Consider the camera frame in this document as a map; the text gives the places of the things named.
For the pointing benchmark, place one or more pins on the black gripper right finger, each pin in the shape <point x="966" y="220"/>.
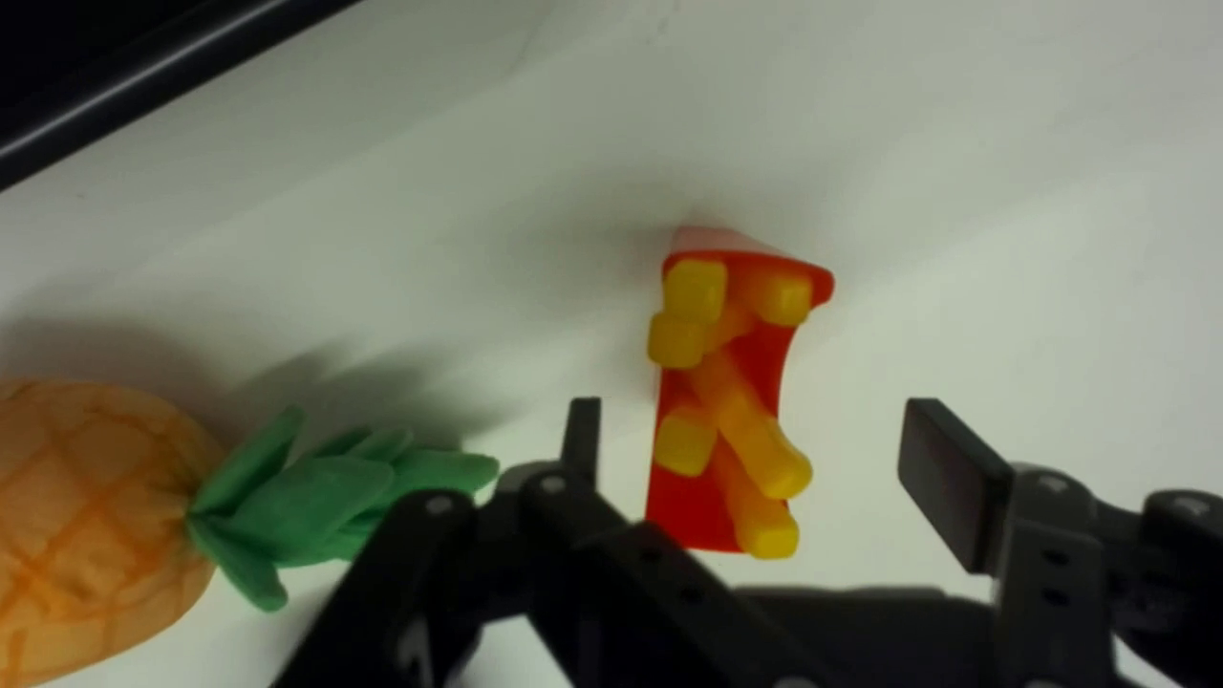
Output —
<point x="1095" y="586"/>

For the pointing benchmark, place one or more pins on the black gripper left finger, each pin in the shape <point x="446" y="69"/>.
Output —
<point x="511" y="599"/>

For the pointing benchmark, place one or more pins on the orange plush pineapple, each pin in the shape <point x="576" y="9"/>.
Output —
<point x="89" y="522"/>

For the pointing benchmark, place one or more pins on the black ridged plastic tray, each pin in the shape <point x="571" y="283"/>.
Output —
<point x="99" y="52"/>

